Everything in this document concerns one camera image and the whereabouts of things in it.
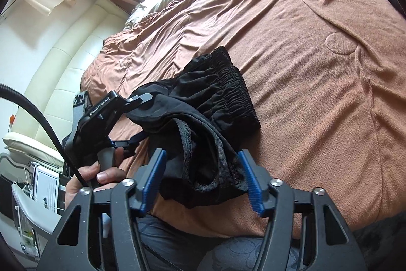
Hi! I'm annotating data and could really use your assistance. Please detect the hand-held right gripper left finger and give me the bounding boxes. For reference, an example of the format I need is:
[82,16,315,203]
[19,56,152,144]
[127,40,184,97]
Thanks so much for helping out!
[36,149,167,271]

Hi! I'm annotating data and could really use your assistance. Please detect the person's patterned trouser leg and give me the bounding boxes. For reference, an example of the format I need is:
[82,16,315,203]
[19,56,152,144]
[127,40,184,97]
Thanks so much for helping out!
[133,214,306,271]

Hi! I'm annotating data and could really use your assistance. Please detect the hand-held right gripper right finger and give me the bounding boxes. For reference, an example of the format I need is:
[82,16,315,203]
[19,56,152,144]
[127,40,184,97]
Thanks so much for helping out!
[237,149,368,271]

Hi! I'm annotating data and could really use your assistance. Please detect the brown blanket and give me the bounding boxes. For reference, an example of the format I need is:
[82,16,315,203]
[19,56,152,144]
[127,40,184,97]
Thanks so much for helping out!
[79,0,406,240]

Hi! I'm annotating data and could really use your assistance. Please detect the black braided cable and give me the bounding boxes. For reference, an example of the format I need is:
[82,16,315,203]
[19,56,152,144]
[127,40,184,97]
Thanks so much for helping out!
[0,83,91,189]

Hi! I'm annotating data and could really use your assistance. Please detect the grey chair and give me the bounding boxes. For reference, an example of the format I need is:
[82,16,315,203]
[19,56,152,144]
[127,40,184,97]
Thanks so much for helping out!
[9,184,64,259]

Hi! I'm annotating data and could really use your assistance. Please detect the black elastic waist pants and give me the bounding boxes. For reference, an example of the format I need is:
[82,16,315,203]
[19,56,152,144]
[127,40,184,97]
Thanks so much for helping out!
[128,46,261,209]

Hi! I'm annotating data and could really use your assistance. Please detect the cream leaning mattress pad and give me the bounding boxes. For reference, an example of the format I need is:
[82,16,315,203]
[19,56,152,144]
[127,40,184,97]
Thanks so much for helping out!
[3,131,66,169]

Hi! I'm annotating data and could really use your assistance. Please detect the cream padded headboard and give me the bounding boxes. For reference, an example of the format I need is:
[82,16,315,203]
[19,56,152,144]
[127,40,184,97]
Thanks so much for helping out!
[3,0,141,161]

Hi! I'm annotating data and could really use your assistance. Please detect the person's left hand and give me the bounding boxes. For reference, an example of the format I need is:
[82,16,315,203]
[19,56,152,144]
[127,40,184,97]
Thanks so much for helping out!
[65,146,128,211]

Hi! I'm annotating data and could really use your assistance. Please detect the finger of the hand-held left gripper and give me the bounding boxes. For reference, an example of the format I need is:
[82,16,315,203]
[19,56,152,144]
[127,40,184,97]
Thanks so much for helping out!
[127,93,157,114]
[111,133,147,151]

